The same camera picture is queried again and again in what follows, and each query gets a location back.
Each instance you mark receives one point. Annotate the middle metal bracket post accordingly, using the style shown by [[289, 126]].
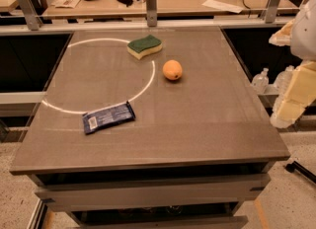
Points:
[[151, 13]]

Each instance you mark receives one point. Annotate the grey table drawer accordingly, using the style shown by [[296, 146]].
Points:
[[153, 193]]

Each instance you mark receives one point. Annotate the blue rxbar blueberry wrapper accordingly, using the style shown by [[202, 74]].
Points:
[[107, 117]]

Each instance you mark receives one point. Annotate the orange fruit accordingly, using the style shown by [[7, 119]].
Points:
[[172, 70]]

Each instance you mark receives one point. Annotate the green and yellow sponge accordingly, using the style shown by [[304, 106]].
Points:
[[144, 46]]

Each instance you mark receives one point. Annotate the clear plastic water bottle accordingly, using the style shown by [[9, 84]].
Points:
[[261, 81]]

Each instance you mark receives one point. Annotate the left metal bracket post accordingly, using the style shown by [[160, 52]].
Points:
[[32, 18]]

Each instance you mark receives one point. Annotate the black stand leg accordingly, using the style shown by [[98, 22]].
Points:
[[295, 166]]

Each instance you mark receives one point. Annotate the paper card on desk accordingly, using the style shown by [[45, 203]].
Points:
[[65, 3]]

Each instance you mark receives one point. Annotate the white paper sheet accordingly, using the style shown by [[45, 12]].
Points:
[[222, 6]]

